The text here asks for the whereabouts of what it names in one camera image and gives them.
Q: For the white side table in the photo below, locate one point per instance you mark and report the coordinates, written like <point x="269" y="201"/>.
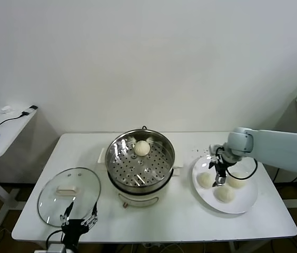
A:
<point x="3" y="137"/>

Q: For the white round plate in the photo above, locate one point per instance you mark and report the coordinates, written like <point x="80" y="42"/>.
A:
<point x="243" y="200"/>

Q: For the small black device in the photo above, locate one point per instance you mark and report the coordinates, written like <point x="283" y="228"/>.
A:
<point x="33" y="107"/>

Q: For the white steamed baozi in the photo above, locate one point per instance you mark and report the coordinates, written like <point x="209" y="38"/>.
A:
<point x="225" y="195"/>
<point x="239" y="182"/>
<point x="203" y="180"/>
<point x="142" y="148"/>

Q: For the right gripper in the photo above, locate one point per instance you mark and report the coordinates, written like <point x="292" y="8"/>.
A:
<point x="221" y="168"/>

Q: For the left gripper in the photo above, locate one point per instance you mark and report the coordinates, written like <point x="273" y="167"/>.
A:
<point x="73" y="229"/>

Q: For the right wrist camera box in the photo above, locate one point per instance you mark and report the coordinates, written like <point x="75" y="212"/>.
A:
<point x="213" y="148"/>

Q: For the stainless steel steamer basket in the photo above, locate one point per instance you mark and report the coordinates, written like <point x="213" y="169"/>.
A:
<point x="127" y="168"/>

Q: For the small white object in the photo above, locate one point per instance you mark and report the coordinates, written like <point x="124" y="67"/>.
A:
<point x="6" y="109"/>

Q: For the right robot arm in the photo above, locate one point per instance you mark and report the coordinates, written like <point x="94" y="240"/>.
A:
<point x="282" y="150"/>

